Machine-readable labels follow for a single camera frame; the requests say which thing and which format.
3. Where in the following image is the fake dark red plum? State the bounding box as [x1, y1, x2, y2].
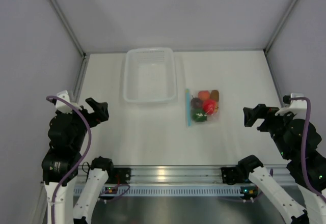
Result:
[191, 97, 203, 108]

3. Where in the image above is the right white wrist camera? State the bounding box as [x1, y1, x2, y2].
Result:
[275, 93, 307, 116]

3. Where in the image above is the white plastic basket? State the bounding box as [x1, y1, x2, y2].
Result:
[123, 47, 177, 104]

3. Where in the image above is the fake orange peach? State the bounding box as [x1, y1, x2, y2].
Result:
[198, 90, 210, 101]

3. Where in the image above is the fake red apple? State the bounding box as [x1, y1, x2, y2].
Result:
[202, 99, 218, 115]

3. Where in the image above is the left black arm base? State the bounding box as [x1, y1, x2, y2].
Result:
[105, 167, 131, 185]

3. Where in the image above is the white slotted cable duct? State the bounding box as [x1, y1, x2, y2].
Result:
[100, 186, 258, 197]

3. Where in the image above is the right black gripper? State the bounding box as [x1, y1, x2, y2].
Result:
[243, 103, 295, 158]

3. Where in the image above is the aluminium mounting rail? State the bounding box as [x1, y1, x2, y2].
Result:
[40, 164, 316, 185]

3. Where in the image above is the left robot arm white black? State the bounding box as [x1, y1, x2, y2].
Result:
[41, 95, 115, 223]

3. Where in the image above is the clear zip top bag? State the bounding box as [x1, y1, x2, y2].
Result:
[185, 89, 220, 127]

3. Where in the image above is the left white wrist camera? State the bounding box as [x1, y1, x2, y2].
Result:
[55, 90, 79, 114]

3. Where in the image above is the fake brown kiwi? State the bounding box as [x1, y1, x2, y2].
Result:
[209, 90, 220, 102]

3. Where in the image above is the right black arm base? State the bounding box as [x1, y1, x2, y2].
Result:
[221, 167, 249, 185]

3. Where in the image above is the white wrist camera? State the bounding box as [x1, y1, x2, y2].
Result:
[275, 93, 307, 116]
[55, 90, 79, 114]

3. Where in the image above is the fake green lime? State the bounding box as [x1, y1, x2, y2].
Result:
[191, 108, 207, 123]

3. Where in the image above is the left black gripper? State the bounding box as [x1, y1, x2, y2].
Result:
[63, 97, 108, 150]

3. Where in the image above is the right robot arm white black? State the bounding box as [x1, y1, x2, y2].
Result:
[236, 104, 325, 223]

